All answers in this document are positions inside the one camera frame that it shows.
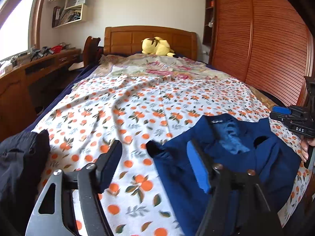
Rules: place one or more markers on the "row of books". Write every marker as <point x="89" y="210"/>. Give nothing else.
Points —
<point x="66" y="16"/>

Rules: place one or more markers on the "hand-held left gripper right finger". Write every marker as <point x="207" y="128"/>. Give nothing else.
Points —
<point x="199" y="167"/>

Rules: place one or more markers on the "yellow plush toy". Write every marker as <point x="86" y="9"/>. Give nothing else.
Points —
<point x="157" y="46"/>

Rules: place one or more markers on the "navy bed sheet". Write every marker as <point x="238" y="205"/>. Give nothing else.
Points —
<point x="61" y="86"/>

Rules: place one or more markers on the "person's right hand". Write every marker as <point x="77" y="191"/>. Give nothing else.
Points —
<point x="305" y="150"/>

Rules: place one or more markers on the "floral blanket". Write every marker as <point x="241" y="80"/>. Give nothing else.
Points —
<point x="160" y="67"/>

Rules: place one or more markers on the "small white figurine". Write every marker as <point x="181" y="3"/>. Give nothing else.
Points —
<point x="210" y="24"/>

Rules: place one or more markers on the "wooden chair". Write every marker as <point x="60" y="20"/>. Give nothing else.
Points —
<point x="89" y="50"/>

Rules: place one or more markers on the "blue blazer jacket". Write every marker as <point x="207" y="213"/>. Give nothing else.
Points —
<point x="221" y="157"/>

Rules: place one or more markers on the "wooden bed headboard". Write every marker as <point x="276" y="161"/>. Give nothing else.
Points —
<point x="123" y="39"/>

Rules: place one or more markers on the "orange print bed sheet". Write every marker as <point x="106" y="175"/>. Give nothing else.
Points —
<point x="123" y="108"/>

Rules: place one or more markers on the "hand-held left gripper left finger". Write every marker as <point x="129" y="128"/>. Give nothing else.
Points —
<point x="109" y="167"/>

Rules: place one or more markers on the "black clothes pile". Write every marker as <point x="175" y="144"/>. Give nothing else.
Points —
<point x="19" y="167"/>

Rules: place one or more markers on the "white wall shelf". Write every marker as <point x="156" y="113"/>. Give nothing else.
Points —
<point x="85" y="12"/>

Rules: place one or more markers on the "long wooden desk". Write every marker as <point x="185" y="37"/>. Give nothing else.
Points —
<point x="14" y="91"/>

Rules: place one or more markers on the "window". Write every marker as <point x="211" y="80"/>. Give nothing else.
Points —
<point x="17" y="27"/>

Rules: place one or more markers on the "grey tools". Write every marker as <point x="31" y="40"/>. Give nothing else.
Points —
<point x="41" y="52"/>

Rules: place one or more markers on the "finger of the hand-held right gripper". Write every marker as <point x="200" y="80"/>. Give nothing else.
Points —
<point x="281" y="110"/>
<point x="279" y="118"/>

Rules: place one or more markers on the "wooden louvred wardrobe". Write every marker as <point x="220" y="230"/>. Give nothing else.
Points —
<point x="258" y="34"/>

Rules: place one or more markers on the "golden brown blanket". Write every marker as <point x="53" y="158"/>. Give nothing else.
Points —
<point x="264" y="98"/>

